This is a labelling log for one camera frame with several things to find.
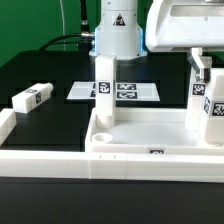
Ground white U-shaped fence frame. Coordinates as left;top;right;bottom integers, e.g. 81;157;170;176
0;108;224;184

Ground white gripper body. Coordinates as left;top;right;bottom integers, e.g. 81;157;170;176
145;0;224;52

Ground white desk tabletop tray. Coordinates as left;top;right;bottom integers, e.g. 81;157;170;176
85;107;224;156

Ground black cables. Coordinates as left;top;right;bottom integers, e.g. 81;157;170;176
39;0;96;52

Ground white marker sheet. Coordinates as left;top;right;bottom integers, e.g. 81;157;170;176
67;82;160;102

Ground white thin cable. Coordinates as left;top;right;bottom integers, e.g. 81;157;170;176
59;0;66;52

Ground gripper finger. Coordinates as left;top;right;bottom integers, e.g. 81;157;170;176
187;48;210;83

